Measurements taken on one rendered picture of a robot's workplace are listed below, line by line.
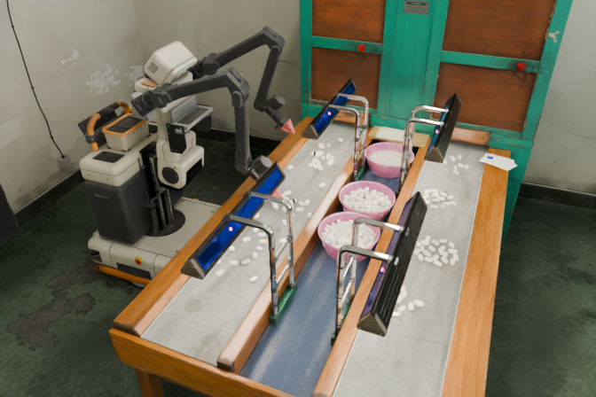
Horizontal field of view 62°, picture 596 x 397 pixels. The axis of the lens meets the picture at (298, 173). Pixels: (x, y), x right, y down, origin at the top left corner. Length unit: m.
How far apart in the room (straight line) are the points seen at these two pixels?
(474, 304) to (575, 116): 2.11
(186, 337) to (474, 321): 0.99
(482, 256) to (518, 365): 0.84
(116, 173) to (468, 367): 1.86
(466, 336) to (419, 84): 1.52
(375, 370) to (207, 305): 0.64
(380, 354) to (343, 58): 1.76
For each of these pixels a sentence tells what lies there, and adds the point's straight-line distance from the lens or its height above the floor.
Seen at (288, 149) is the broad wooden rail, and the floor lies 0.76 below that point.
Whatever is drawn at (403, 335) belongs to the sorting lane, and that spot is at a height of 0.74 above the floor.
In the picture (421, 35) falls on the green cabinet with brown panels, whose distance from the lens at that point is 2.78.
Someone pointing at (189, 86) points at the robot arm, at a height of 1.31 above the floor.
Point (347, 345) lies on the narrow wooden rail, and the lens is 1.71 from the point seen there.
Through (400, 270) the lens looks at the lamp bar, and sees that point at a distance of 1.52.
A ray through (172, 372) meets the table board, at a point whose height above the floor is 0.65.
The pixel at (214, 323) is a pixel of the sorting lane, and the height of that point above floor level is 0.74.
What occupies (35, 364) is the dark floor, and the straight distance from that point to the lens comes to 2.94.
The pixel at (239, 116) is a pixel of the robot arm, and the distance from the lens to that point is 2.15.
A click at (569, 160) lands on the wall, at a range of 3.91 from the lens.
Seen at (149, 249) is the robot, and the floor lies 0.28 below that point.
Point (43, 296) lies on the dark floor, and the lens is 3.28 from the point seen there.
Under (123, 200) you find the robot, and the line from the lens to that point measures 2.77.
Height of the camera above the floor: 2.09
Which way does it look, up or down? 32 degrees down
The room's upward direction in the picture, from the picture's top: 1 degrees counter-clockwise
